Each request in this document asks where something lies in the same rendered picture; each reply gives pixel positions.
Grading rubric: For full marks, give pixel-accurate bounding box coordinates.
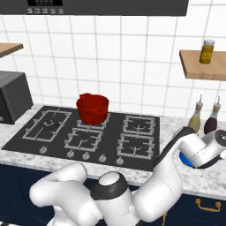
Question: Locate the dark grey toaster oven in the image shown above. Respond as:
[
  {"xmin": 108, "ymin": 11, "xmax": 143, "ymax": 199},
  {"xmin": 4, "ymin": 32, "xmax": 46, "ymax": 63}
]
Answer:
[{"xmin": 0, "ymin": 70, "xmax": 34, "ymax": 125}]

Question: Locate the dark blue cupboard door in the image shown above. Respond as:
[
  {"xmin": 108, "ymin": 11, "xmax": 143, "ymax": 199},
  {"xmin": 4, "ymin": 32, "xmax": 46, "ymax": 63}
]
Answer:
[{"xmin": 0, "ymin": 163, "xmax": 60, "ymax": 226}]

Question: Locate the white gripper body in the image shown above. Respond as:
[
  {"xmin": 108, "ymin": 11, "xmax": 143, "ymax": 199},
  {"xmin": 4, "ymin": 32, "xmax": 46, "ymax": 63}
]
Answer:
[{"xmin": 218, "ymin": 148, "xmax": 226, "ymax": 161}]

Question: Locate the dark red vinegar bottle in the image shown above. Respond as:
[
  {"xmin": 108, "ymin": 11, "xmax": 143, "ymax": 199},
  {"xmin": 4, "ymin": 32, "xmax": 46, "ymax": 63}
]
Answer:
[{"xmin": 203, "ymin": 94, "xmax": 222, "ymax": 136}]

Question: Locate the black range hood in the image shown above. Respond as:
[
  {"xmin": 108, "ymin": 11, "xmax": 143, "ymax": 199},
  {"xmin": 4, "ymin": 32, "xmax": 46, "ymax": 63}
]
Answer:
[{"xmin": 0, "ymin": 0, "xmax": 190, "ymax": 18}]

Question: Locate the yellow oil bottle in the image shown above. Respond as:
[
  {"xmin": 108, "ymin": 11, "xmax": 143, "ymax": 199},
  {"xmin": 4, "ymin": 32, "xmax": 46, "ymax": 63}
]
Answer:
[{"xmin": 187, "ymin": 94, "xmax": 204, "ymax": 134}]

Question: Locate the yellow spice jar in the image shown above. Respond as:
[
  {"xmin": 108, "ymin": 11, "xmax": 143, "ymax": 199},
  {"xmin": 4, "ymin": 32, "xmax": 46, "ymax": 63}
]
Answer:
[{"xmin": 199, "ymin": 39, "xmax": 216, "ymax": 65}]

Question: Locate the black gas hob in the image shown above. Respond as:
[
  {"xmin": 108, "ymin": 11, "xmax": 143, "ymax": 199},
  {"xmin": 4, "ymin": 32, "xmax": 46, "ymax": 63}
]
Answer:
[{"xmin": 1, "ymin": 104, "xmax": 162, "ymax": 173}]

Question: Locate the red pot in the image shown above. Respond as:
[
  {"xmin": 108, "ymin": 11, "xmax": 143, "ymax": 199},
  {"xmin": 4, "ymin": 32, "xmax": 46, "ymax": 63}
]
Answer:
[{"xmin": 75, "ymin": 93, "xmax": 110, "ymax": 125}]

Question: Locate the gold cupboard handle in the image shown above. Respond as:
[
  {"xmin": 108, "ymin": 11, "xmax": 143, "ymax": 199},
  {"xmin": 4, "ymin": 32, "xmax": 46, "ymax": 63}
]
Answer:
[{"xmin": 161, "ymin": 211, "xmax": 168, "ymax": 226}]

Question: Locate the blue kettle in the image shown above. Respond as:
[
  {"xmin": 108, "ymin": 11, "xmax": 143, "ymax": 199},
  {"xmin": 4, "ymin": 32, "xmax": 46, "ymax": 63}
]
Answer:
[{"xmin": 178, "ymin": 151, "xmax": 195, "ymax": 169}]

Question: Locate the gold drawer handle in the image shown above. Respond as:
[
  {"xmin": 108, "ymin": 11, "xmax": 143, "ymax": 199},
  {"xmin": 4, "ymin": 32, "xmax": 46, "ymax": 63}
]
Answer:
[{"xmin": 195, "ymin": 198, "xmax": 222, "ymax": 213}]

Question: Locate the dark blue drawer front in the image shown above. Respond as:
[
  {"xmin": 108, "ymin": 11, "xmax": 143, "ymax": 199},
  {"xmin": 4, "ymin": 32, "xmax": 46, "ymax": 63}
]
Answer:
[{"xmin": 166, "ymin": 192, "xmax": 226, "ymax": 226}]

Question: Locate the wooden wall shelf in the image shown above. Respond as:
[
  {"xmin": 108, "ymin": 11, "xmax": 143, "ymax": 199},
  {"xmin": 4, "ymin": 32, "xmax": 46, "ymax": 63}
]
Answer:
[
  {"xmin": 178, "ymin": 49, "xmax": 226, "ymax": 82},
  {"xmin": 0, "ymin": 42, "xmax": 25, "ymax": 59}
]

